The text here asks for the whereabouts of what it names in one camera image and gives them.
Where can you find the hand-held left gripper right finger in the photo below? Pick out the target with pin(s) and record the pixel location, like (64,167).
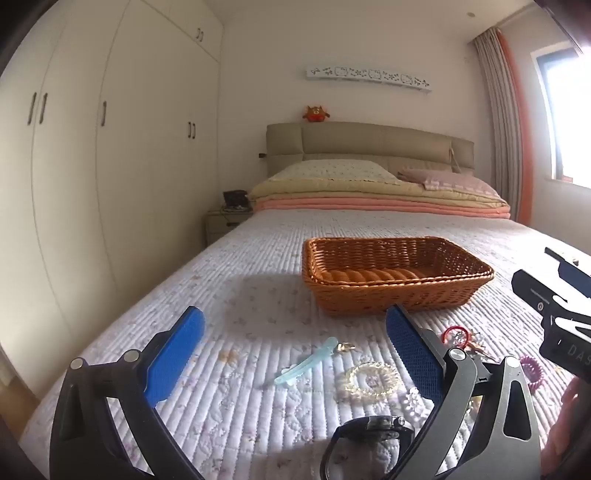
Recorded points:
(415,355)

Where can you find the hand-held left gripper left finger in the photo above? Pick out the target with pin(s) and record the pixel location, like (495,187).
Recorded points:
(178,350)

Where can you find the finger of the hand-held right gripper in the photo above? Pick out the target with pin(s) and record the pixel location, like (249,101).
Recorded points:
(531,288)
(577,279)

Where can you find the brown wicker basket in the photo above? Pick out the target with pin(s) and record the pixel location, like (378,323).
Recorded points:
(397,295)

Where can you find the black wrist watch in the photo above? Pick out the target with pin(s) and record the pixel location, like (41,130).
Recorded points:
(369,422)

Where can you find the light blue hair clip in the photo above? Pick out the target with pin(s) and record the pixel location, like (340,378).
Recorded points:
(300,369)

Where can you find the person's right hand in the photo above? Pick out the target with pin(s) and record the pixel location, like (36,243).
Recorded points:
(570,424)

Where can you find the white bead flower ornament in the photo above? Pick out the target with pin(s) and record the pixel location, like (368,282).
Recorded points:
(413,399)

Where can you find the white quilted bed cover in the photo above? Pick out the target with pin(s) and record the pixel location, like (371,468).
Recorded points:
(258,277)

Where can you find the beige nightstand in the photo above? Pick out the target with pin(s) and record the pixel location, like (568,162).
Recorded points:
(221,228)

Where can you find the pink pillow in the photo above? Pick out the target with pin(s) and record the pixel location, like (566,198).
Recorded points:
(448,181)

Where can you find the folded salmon blanket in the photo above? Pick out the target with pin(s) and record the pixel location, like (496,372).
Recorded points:
(369,208)

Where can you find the grey and orange curtain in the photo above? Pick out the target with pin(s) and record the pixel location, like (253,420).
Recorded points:
(505,129)

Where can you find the small black device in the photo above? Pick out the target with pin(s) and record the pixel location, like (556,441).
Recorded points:
(235,198)

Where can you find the window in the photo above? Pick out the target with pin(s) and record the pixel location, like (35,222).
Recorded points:
(561,115)

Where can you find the folded yellow blanket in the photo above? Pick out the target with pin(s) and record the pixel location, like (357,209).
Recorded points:
(351,191)

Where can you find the white built-in wardrobe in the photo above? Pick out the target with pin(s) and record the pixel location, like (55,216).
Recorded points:
(115,161)

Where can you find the cream floral pillow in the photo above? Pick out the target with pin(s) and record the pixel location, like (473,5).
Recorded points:
(332,171)

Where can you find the beige padded headboard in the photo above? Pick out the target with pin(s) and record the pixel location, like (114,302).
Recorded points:
(369,141)

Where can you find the orange plush toy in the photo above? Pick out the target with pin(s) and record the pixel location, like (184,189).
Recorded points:
(315,114)

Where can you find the white cut-out wall decoration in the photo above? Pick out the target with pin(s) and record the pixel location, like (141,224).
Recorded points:
(369,77)

